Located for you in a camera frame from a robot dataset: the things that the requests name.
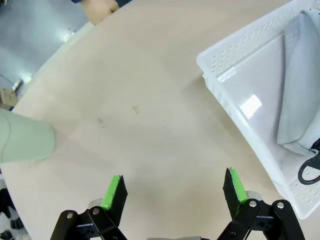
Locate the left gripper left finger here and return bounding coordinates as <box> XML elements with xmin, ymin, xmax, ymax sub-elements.
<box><xmin>49</xmin><ymin>174</ymin><xmax>130</xmax><ymax>240</ymax></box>

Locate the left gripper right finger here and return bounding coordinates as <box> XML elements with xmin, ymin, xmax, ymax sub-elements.
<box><xmin>218</xmin><ymin>167</ymin><xmax>307</xmax><ymax>240</ymax></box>

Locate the pale green plastic cup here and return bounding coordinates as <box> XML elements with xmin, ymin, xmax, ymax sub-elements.
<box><xmin>0</xmin><ymin>109</ymin><xmax>56</xmax><ymax>165</ymax></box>

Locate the white perforated plastic basket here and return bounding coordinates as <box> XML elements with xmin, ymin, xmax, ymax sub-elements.
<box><xmin>196</xmin><ymin>0</ymin><xmax>320</xmax><ymax>220</ymax></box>

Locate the person's right hand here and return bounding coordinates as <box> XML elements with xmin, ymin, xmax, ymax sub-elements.
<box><xmin>83</xmin><ymin>0</ymin><xmax>120</xmax><ymax>25</ymax></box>

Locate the brown cardboard box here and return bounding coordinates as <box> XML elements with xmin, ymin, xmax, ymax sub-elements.
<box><xmin>0</xmin><ymin>87</ymin><xmax>19</xmax><ymax>106</ymax></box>

